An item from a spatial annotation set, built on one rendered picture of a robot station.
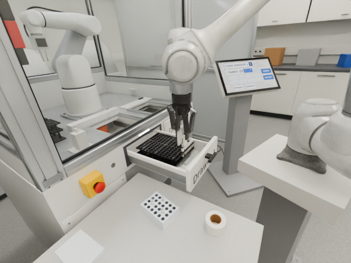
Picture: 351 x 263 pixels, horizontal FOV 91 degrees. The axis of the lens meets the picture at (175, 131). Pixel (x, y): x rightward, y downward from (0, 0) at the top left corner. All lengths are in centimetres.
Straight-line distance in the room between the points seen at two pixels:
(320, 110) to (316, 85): 276
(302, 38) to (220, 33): 376
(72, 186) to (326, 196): 88
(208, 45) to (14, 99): 50
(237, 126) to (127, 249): 137
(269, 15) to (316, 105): 316
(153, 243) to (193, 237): 13
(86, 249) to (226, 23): 75
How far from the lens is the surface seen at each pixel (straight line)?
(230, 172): 201
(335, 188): 88
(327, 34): 424
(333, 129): 72
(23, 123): 61
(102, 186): 71
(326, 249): 181
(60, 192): 72
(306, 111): 85
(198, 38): 47
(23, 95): 60
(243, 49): 229
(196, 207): 74
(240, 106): 166
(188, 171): 64
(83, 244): 72
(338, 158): 73
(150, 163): 77
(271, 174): 83
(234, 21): 52
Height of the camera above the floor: 133
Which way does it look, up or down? 27 degrees down
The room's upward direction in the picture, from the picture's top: 3 degrees counter-clockwise
